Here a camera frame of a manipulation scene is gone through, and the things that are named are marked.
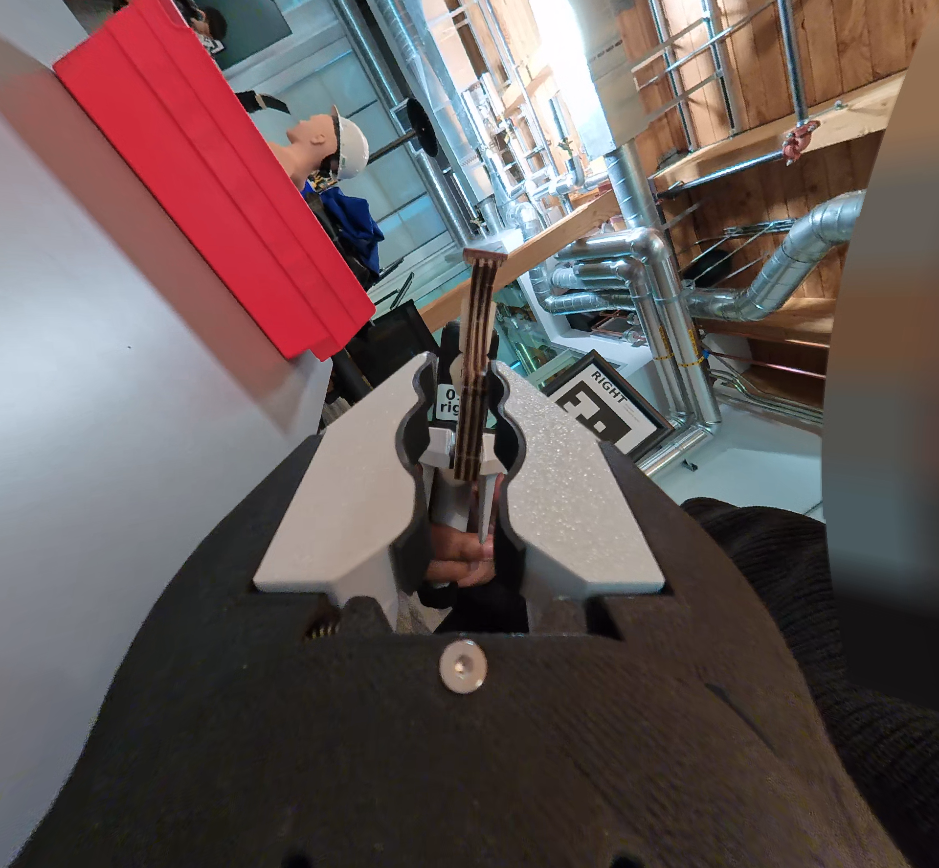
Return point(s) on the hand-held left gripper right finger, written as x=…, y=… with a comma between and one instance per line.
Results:
x=579, y=508

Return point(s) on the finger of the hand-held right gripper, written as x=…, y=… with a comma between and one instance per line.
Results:
x=488, y=494
x=440, y=472

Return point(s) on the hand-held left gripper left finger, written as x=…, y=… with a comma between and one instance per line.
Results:
x=345, y=508

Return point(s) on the laser-cut wooden model part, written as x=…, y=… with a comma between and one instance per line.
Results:
x=477, y=339

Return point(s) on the grey desk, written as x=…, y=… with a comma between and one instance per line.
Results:
x=88, y=442

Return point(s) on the person's right hand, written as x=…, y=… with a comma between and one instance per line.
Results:
x=458, y=556

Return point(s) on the black office chair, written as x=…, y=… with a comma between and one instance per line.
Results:
x=396, y=347

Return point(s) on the framed marker poster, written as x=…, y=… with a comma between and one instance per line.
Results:
x=609, y=405

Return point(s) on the wooden beam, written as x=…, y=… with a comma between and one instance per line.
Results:
x=513, y=259

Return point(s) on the silver insulated pipes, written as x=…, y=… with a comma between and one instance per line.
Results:
x=660, y=281

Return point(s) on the black disc on rod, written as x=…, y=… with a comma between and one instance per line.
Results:
x=422, y=130

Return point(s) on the mannequin with white helmet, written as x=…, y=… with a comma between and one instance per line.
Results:
x=323, y=141

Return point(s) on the red plastic bin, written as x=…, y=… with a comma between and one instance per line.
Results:
x=220, y=171

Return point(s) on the silver ventilation duct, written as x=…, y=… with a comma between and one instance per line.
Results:
x=799, y=251

